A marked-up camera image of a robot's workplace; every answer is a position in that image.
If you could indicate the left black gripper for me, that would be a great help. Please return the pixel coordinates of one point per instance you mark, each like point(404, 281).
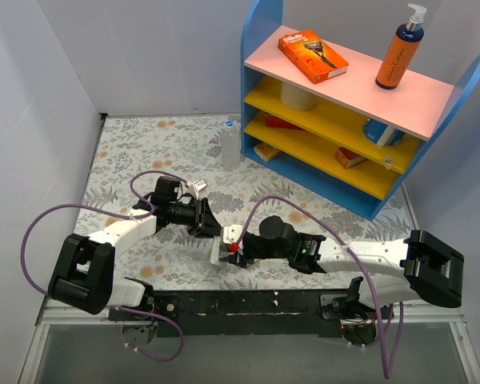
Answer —
point(201, 216)

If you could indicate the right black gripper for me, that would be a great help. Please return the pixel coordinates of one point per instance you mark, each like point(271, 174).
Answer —
point(238, 251)

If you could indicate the white remote control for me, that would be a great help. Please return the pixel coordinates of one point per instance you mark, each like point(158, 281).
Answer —
point(219, 253)

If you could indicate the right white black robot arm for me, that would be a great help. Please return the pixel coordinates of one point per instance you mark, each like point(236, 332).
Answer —
point(418, 267)

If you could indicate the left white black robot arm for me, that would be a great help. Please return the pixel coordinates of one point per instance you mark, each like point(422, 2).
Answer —
point(84, 277)

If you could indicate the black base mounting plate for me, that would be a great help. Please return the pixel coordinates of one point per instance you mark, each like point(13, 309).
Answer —
point(320, 312)

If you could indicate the white orange small box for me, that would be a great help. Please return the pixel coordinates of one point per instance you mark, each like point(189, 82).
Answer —
point(266, 152)

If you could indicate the clear plastic water bottle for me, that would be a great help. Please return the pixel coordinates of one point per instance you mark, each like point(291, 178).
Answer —
point(230, 145)

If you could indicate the floral patterned table mat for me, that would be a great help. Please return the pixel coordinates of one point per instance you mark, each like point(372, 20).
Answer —
point(128, 157)

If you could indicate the red flat box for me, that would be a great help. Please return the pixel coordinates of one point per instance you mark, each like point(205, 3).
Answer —
point(274, 121)

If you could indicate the blue shelf with coloured boards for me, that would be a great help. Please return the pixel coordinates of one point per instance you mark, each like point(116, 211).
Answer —
point(421, 107)

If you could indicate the white paper roll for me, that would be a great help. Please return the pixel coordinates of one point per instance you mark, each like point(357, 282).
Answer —
point(297, 98)

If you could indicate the orange razor box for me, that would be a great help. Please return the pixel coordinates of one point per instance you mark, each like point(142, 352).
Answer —
point(312, 56)

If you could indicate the orange pump lotion bottle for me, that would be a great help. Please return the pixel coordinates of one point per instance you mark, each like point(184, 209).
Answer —
point(402, 48)

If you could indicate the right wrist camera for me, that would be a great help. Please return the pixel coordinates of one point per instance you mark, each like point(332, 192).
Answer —
point(230, 241)

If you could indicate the aluminium frame rail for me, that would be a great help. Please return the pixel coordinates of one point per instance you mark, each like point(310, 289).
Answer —
point(70, 346)

